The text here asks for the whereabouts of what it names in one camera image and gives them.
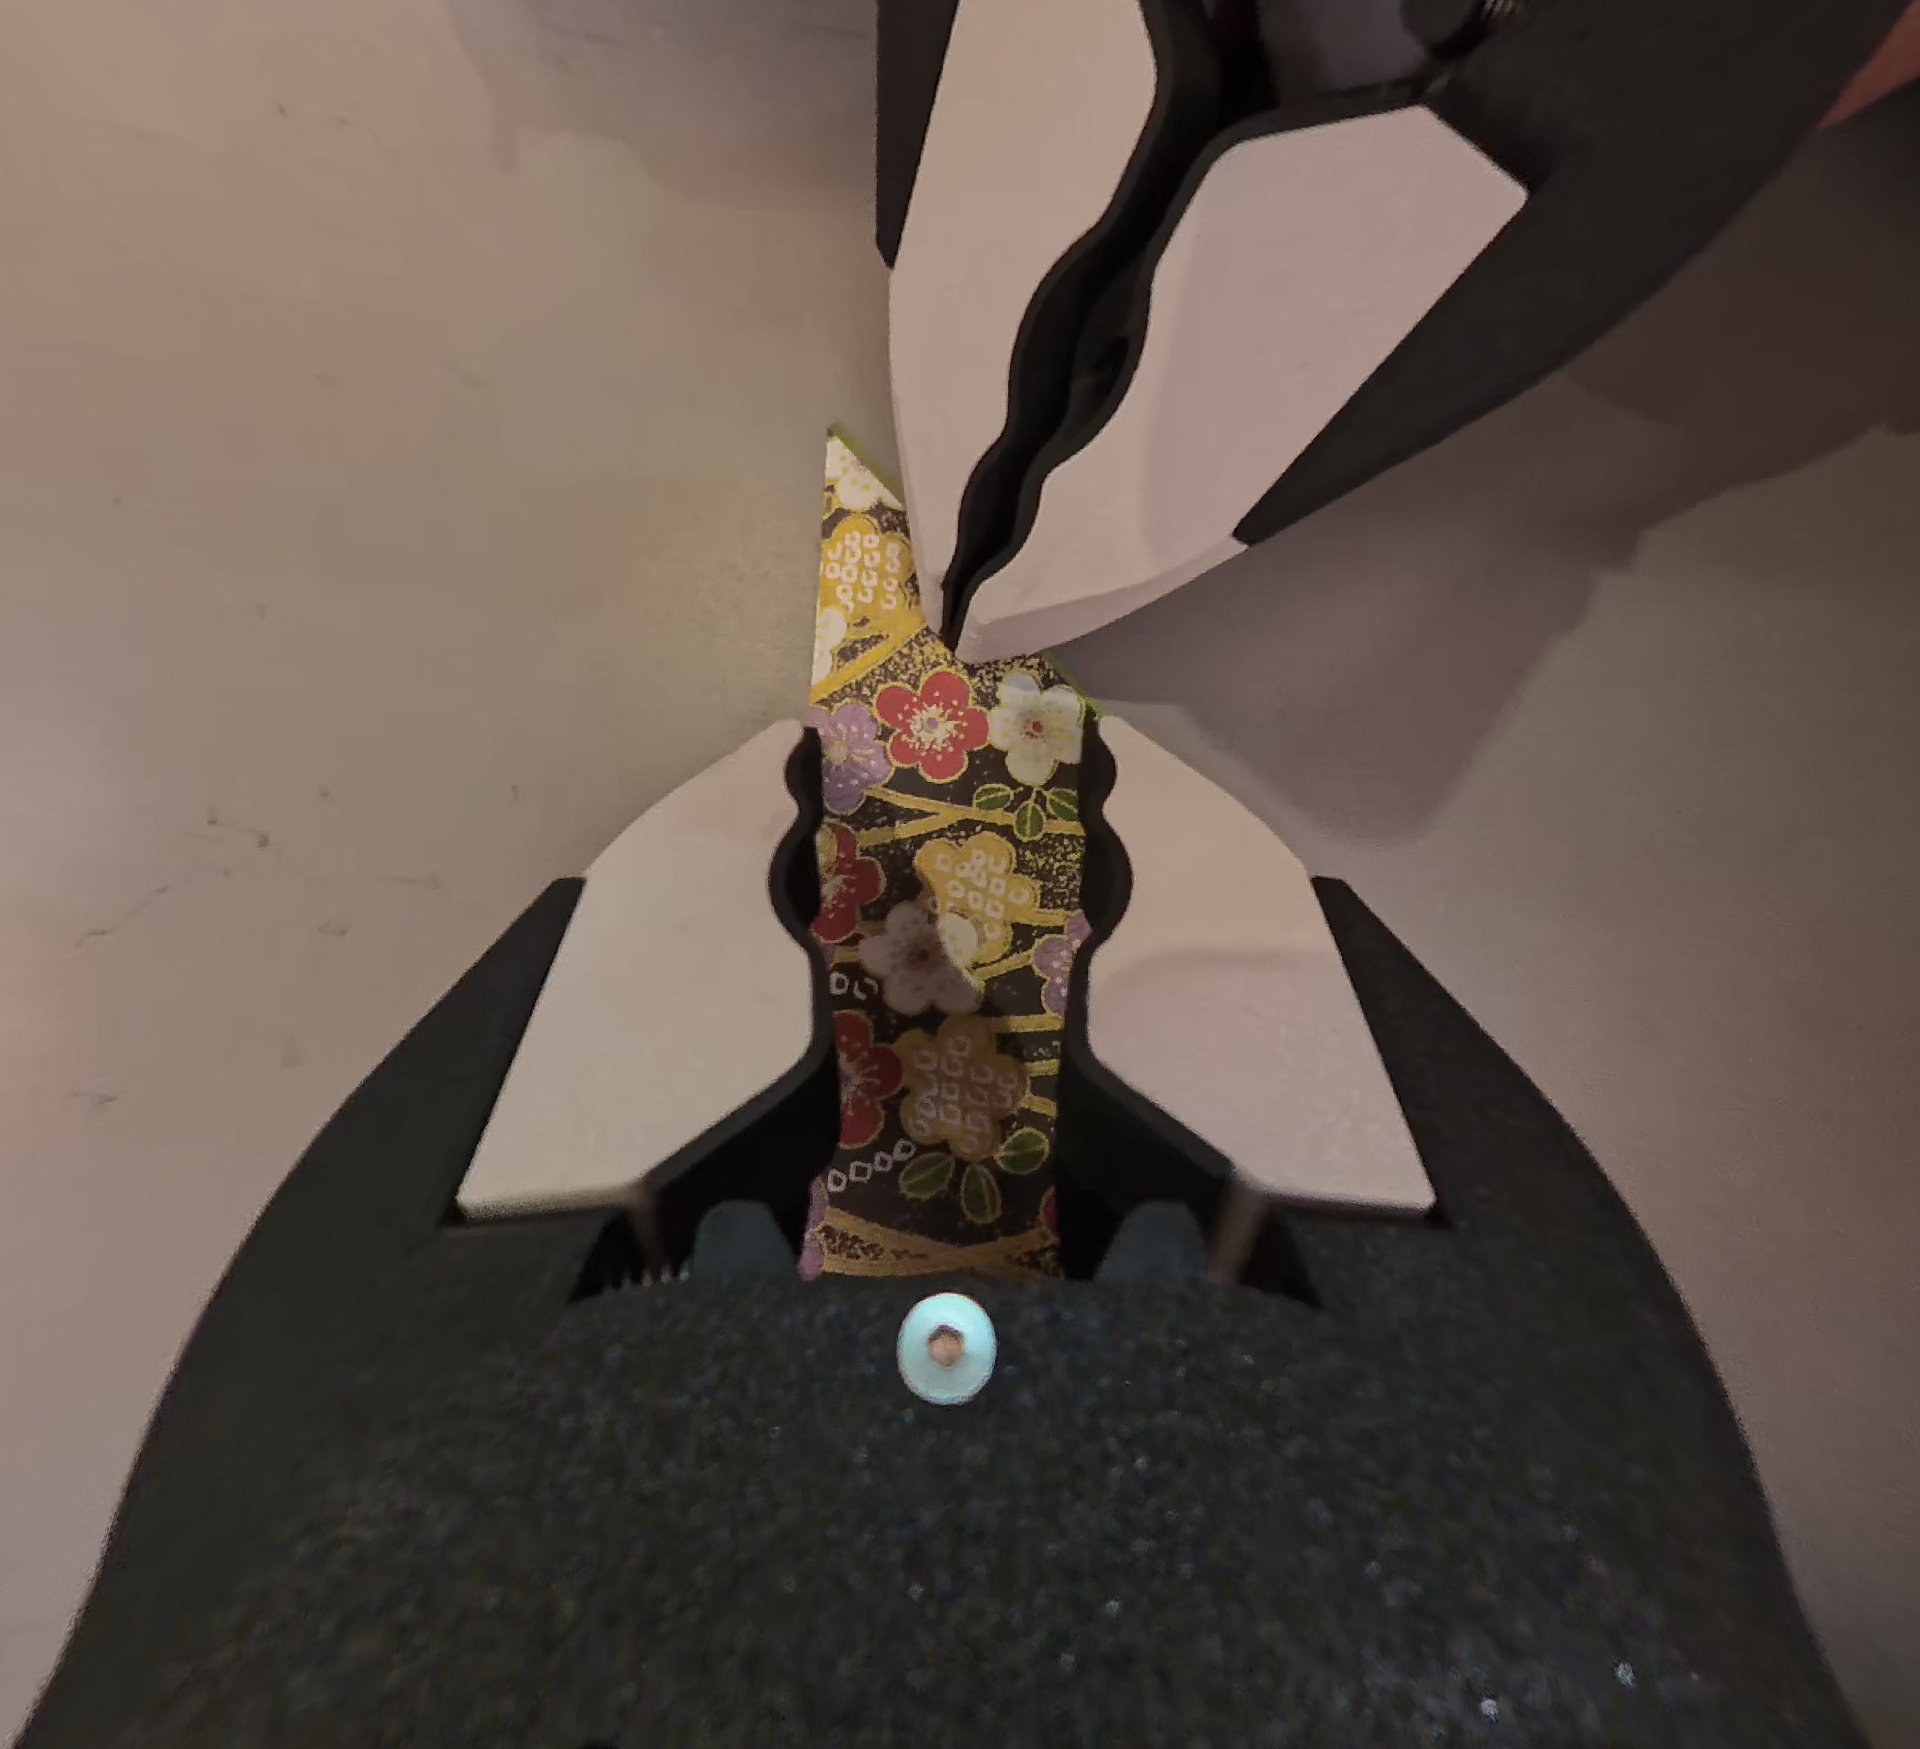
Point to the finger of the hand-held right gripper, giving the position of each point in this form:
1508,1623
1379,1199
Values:
1020,129
1289,324

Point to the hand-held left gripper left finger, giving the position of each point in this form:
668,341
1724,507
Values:
659,1015

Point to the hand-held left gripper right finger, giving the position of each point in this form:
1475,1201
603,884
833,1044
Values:
1246,1015

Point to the green floral origami paper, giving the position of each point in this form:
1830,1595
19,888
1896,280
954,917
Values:
960,909

